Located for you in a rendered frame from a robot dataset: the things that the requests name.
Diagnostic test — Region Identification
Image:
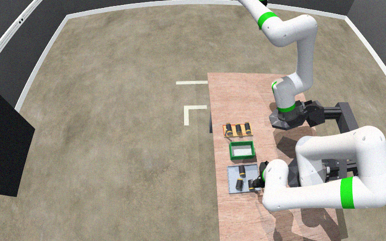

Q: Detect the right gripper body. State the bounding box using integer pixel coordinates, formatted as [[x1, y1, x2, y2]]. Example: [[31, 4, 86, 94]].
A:
[[260, 0, 268, 6]]

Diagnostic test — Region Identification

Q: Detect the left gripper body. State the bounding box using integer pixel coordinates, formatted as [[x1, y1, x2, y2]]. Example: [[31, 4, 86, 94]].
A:
[[253, 161, 269, 188]]

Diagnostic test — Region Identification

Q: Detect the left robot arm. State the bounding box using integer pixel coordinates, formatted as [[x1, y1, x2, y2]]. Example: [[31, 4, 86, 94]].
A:
[[262, 126, 386, 211]]

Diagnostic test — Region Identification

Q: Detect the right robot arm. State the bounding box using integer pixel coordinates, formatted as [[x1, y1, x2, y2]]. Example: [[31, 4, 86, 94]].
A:
[[237, 0, 318, 122]]

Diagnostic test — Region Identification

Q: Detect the black battery with yellow band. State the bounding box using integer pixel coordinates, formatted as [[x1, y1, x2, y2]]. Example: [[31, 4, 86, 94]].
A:
[[226, 124, 232, 134], [248, 179, 254, 190], [239, 165, 245, 176], [236, 178, 243, 189], [244, 123, 251, 132], [235, 123, 241, 133]]

